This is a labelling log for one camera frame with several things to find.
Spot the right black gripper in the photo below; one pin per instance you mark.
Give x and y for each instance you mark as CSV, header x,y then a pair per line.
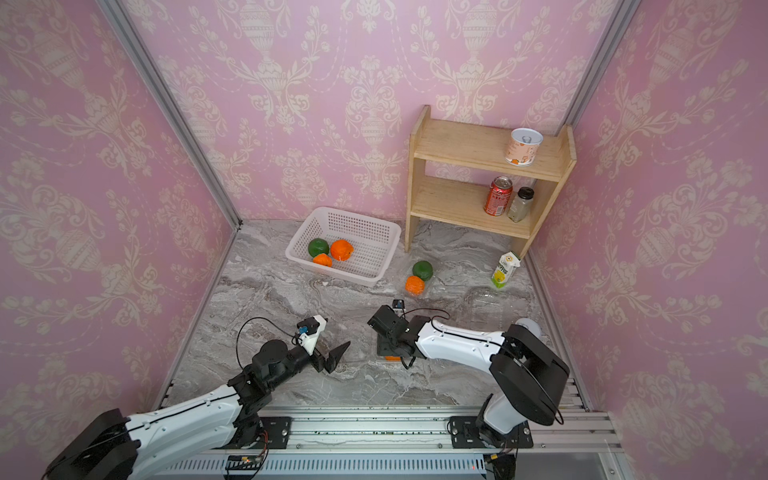
x,y
382,348

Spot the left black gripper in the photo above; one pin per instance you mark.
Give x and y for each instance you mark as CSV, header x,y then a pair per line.
x,y
333,359

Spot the clear clamshell container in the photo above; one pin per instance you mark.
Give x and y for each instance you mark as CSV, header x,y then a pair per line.
x,y
490,309
438,286

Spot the green fruit container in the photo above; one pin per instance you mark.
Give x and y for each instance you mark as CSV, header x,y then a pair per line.
x,y
423,269
318,246

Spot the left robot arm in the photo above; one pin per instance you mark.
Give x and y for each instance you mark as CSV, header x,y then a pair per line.
x,y
115,446

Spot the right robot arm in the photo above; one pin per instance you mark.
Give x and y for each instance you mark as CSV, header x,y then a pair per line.
x,y
530,376

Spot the white plastic basket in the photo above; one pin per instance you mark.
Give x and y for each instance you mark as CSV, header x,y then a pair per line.
x,y
374,242

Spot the lemon drink carton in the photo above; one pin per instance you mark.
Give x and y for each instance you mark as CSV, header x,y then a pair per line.
x,y
505,268

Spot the yellow tin can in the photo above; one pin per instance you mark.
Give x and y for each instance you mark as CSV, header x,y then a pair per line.
x,y
530,325

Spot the wooden two-tier shelf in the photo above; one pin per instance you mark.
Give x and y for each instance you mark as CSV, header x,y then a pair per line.
x,y
480,148

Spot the glass jar black lid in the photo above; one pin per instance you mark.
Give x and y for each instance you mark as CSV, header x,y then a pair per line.
x,y
521,204

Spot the red soda can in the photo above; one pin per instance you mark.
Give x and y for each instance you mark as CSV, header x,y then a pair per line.
x,y
500,192

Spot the white orange paper cup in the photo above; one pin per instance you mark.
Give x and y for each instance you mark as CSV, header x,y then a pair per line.
x,y
523,146

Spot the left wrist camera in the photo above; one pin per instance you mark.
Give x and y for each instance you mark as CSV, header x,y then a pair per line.
x,y
308,332

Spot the aluminium rail frame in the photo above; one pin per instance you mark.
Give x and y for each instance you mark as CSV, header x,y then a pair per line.
x,y
412,442

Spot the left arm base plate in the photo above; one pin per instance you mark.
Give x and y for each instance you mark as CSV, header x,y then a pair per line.
x,y
273,432

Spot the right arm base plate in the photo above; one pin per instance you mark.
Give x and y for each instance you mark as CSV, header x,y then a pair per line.
x,y
470,433

